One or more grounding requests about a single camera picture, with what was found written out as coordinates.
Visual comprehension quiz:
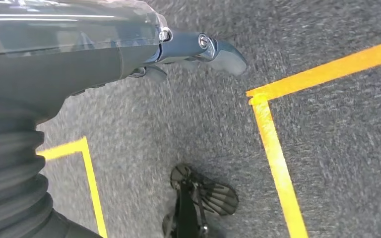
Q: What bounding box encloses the black robot foot frame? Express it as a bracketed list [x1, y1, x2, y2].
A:
[162, 163, 240, 238]

